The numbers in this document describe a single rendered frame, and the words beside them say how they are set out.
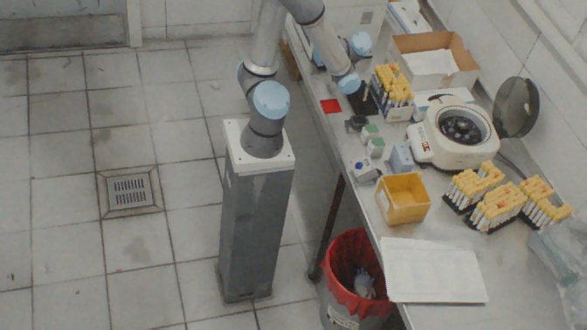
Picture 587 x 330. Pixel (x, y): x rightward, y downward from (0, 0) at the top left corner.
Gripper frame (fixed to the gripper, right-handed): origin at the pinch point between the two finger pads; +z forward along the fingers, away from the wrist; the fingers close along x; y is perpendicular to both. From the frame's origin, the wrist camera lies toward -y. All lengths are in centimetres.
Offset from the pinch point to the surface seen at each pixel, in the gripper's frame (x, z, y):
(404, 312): -9, -46, 90
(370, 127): 3.8, -18.6, 28.3
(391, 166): 7.4, -21.5, 43.4
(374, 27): 19.9, -3.4, -14.8
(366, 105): 8.8, -6.9, 16.9
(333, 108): -3.4, -4.1, 16.2
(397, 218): 0, -35, 62
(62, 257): -112, 78, 50
